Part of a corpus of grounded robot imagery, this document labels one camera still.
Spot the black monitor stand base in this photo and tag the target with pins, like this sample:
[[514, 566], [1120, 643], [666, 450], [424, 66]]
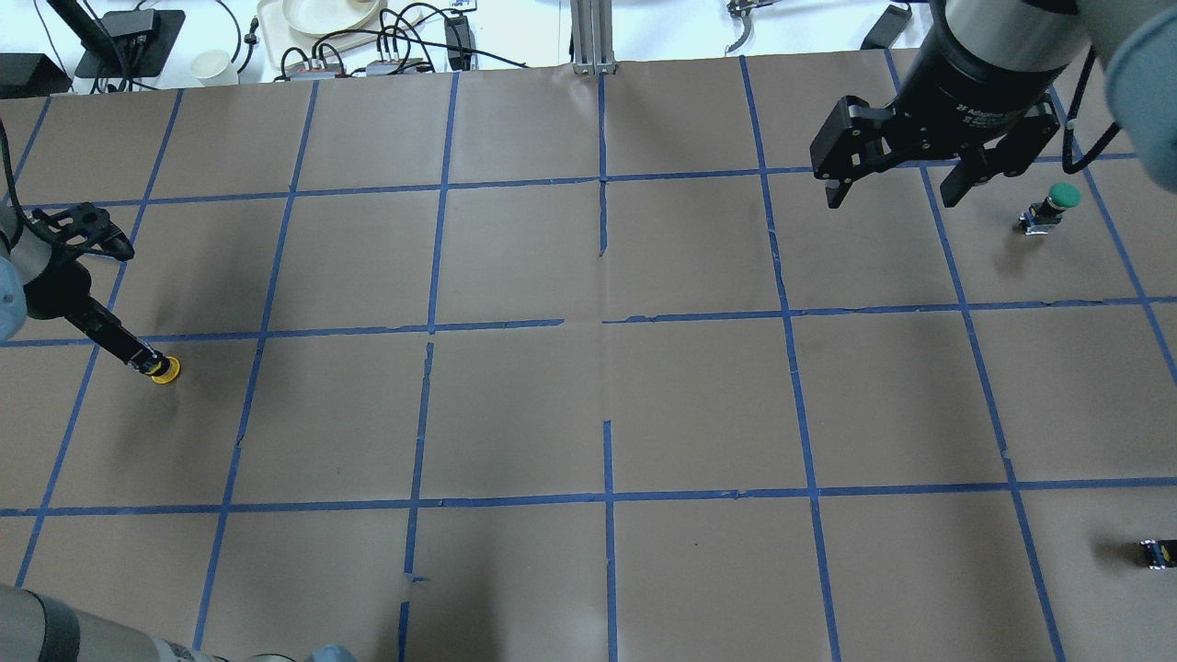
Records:
[[133, 43]]

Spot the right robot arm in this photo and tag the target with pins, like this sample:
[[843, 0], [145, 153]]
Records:
[[1134, 41]]

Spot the white paper cup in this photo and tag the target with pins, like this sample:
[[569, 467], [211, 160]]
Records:
[[214, 68]]

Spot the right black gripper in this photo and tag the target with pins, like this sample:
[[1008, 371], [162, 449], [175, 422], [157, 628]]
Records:
[[977, 95]]

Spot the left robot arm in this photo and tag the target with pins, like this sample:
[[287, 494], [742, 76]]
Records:
[[24, 258]]

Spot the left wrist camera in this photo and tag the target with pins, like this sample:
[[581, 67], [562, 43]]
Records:
[[83, 229]]

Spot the cream plate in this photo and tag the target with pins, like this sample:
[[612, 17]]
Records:
[[322, 17]]

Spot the green push button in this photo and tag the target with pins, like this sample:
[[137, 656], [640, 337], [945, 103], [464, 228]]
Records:
[[1042, 217]]

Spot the aluminium frame post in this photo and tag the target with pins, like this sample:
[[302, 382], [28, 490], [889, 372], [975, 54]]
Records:
[[592, 50]]

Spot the red push button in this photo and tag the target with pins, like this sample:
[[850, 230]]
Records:
[[1158, 554]]

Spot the black power adapter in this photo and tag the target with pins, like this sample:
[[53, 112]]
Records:
[[459, 42]]

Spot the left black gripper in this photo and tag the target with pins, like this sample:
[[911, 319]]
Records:
[[57, 296]]

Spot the yellow push button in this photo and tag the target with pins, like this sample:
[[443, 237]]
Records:
[[167, 370]]

